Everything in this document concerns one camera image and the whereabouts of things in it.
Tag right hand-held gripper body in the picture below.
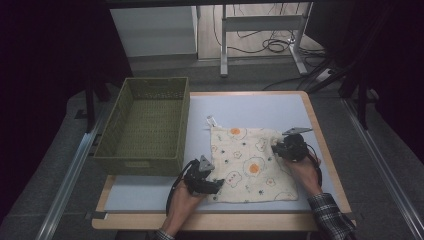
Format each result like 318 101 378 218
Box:
276 126 314 163

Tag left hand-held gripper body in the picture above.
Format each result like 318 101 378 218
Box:
183 154 216 196

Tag cream cloth with egg print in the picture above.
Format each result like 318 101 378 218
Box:
205 114 300 204

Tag green woven basket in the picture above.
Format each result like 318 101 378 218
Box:
93 76 191 177

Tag person's left hand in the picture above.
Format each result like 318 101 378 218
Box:
161 181 205 238

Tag person's right hand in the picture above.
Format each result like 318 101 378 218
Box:
285 155 324 198

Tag white power strip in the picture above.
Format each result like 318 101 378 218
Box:
312 67 335 85

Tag black stand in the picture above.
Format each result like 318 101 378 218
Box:
83 74 98 134
355 74 372 132

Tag black tape strip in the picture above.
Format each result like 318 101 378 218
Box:
84 210 109 221

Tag grey cabinet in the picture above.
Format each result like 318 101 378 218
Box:
109 5 199 59

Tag metal floor rail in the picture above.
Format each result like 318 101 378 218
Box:
34 105 113 240
342 97 424 240

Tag black cables on floor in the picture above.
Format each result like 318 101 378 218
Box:
212 2 329 58

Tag white metal desk frame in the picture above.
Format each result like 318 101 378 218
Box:
219 2 310 79

